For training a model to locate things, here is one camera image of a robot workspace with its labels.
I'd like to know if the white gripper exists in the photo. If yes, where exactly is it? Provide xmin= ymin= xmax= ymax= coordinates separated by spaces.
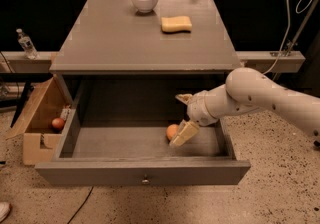
xmin=169 ymin=91 xmax=218 ymax=147

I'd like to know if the metal drawer knob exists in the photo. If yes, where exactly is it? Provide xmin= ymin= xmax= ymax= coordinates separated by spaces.
xmin=141 ymin=175 xmax=150 ymax=185

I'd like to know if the yellow sponge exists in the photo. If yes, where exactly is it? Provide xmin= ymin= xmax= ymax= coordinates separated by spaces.
xmin=161 ymin=16 xmax=192 ymax=33

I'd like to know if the small white packet in box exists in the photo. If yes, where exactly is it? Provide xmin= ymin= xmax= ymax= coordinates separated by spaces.
xmin=60 ymin=107 xmax=71 ymax=121

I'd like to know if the black floor cable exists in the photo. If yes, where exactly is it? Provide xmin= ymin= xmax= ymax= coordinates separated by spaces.
xmin=66 ymin=186 xmax=95 ymax=224

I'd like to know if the orange fruit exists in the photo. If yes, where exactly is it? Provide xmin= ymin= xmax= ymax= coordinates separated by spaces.
xmin=166 ymin=124 xmax=179 ymax=140

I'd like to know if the white shoe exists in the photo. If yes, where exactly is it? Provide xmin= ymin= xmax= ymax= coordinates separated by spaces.
xmin=0 ymin=202 xmax=12 ymax=223

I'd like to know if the grey open top drawer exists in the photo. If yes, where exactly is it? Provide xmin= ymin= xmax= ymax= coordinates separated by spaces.
xmin=34 ymin=77 xmax=252 ymax=187

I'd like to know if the red apple in box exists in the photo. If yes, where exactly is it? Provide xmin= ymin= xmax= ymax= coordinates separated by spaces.
xmin=51 ymin=118 xmax=65 ymax=132

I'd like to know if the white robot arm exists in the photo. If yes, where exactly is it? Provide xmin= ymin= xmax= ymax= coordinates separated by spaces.
xmin=170 ymin=68 xmax=320 ymax=147

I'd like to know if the grey cabinet counter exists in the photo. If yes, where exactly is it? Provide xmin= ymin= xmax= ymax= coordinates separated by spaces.
xmin=49 ymin=0 xmax=245 ymax=109

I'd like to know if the cardboard box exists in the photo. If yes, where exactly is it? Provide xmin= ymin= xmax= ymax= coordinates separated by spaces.
xmin=6 ymin=77 xmax=68 ymax=165

